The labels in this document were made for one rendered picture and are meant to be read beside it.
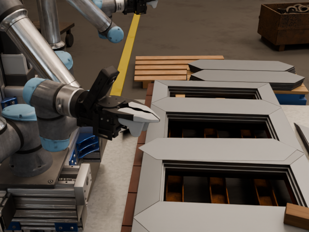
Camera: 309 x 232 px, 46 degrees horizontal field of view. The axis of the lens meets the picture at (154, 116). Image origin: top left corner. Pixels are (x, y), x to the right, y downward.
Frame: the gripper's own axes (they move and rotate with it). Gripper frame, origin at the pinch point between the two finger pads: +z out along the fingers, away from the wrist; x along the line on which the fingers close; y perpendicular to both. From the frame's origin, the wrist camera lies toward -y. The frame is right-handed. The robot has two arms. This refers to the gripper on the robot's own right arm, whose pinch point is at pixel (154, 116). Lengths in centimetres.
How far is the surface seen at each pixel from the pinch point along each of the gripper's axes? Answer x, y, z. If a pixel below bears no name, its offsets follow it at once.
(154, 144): -73, 51, -33
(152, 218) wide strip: -30, 56, -12
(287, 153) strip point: -93, 48, 25
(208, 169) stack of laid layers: -71, 55, -4
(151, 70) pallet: -321, 103, -156
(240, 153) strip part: -84, 49, 6
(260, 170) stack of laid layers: -80, 53, 17
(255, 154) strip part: -86, 49, 12
